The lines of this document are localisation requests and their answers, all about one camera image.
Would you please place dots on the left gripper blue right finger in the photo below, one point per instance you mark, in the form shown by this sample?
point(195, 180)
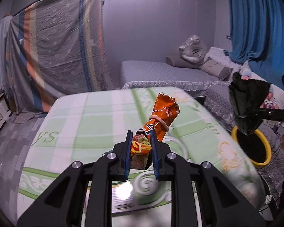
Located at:
point(153, 141)

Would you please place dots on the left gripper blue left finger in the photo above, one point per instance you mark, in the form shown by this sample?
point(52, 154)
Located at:
point(127, 160)

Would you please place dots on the orange snack bag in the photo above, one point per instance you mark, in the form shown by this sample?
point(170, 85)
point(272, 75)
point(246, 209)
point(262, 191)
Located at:
point(164, 112)

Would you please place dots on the yellow rimmed black trash bin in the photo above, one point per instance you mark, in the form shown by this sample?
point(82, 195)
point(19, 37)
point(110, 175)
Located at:
point(256, 146)

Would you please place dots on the baby print pillow right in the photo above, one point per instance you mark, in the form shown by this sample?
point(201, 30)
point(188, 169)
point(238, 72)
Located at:
point(274, 99)

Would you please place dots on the baby print pillow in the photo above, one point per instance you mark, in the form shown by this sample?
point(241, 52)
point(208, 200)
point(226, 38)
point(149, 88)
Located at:
point(274, 99)
point(246, 74)

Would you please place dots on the green patterned tablecloth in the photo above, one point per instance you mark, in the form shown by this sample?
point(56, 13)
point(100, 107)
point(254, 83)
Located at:
point(82, 127)

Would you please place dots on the baby print pillow left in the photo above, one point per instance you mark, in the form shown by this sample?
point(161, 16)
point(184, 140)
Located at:
point(246, 74)

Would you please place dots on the white green printed box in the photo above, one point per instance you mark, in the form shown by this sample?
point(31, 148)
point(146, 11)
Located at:
point(123, 199)

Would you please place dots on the grey quilted sofa cover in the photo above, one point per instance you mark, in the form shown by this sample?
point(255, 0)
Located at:
point(214, 96)

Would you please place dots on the grey square cushion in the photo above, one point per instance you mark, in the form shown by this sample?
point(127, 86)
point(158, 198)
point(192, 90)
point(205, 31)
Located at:
point(212, 67)

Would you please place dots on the grey bolster pillow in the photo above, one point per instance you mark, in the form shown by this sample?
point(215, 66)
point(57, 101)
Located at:
point(177, 61)

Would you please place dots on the white knitted blanket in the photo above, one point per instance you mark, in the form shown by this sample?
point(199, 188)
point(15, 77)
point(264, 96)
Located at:
point(219, 56)

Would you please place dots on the blue curtain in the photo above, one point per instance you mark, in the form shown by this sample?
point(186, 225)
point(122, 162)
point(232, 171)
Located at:
point(257, 35)

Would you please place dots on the plush tiger toy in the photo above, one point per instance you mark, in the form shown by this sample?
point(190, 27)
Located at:
point(193, 50)

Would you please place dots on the striped grey sheet hanging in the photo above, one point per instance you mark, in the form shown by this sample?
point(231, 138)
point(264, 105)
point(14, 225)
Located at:
point(51, 49)

